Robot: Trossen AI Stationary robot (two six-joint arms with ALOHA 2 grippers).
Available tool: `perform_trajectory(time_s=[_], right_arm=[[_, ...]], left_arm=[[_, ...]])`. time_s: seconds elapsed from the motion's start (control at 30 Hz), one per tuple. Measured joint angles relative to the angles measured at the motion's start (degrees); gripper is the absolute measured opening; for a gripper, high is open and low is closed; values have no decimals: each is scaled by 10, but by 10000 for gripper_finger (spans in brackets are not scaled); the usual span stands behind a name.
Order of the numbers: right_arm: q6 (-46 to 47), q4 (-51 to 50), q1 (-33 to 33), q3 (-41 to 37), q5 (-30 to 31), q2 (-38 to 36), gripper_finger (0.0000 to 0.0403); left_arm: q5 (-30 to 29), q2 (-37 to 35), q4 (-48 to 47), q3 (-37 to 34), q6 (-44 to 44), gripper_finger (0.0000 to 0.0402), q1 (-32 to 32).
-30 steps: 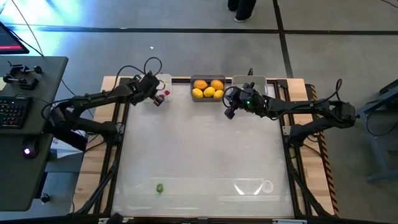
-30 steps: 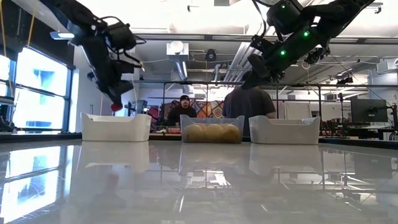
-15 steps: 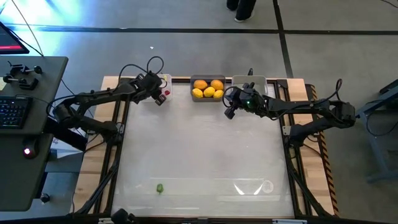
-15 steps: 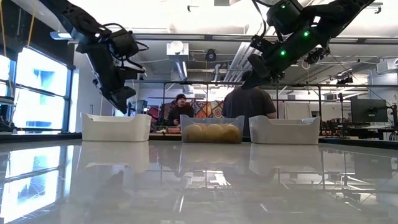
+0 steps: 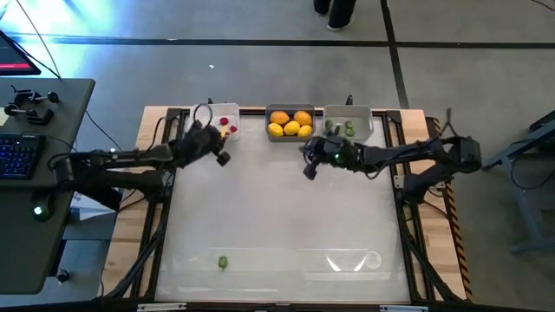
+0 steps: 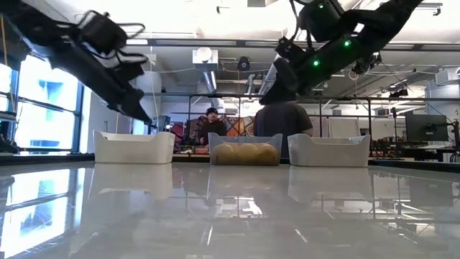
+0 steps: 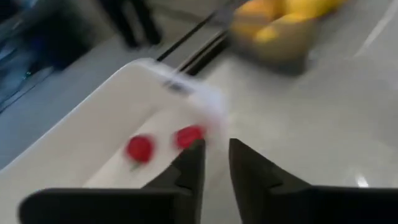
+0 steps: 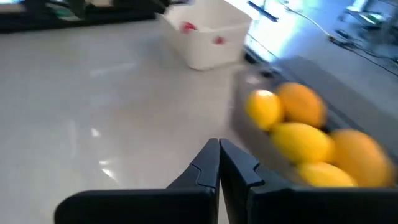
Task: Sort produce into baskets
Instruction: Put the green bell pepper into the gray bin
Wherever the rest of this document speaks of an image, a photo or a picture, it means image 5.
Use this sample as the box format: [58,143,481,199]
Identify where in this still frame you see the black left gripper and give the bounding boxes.
[173,120,230,169]

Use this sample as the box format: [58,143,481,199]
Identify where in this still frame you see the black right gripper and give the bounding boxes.
[299,133,364,170]

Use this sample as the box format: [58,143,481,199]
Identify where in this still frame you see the white plastic basket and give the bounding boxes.
[188,102,241,143]
[322,104,375,145]

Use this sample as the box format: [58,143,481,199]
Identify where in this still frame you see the grey translucent plastic basket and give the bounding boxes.
[264,102,317,143]

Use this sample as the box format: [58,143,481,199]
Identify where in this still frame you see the black desk foot bar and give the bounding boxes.
[86,190,123,212]

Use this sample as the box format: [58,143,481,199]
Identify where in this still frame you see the person's feet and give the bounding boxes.
[312,0,357,32]

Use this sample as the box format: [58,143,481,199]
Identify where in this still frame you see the white paper sheets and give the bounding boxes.
[69,190,123,222]

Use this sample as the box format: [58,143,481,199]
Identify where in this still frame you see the yellow black hazard tape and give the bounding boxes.
[427,115,473,301]

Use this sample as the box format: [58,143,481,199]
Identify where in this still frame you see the black clamp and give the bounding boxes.
[3,103,56,127]
[10,85,60,107]

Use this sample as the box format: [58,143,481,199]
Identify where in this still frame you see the black mouse with light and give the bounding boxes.
[30,191,56,224]

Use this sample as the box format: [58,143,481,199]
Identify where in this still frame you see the backlit black keyboard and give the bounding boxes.
[0,133,47,181]

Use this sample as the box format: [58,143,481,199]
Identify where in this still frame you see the dark grey desk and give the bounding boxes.
[0,77,96,296]

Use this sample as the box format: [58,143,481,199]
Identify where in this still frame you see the blue-grey metal stand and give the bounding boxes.
[478,108,555,256]

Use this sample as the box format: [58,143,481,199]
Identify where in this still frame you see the black monitor with red line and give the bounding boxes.
[0,29,42,77]

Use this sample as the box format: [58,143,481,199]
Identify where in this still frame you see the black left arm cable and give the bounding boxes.
[192,102,214,129]

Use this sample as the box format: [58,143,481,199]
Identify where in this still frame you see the black aluminium table frame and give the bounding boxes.
[97,106,467,307]

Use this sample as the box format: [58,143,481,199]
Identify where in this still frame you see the silver metal bracket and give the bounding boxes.
[380,304,429,312]
[137,302,187,312]

